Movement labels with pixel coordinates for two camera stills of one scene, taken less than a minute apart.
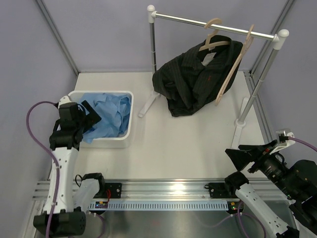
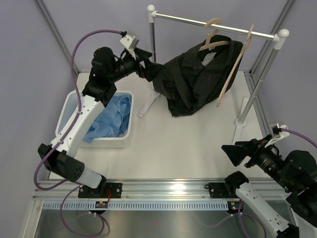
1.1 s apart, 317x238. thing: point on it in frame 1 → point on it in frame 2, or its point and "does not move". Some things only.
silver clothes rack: (278, 37) does not move
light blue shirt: (114, 110) does not move
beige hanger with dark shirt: (208, 45) does not move
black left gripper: (91, 118) → (151, 69)
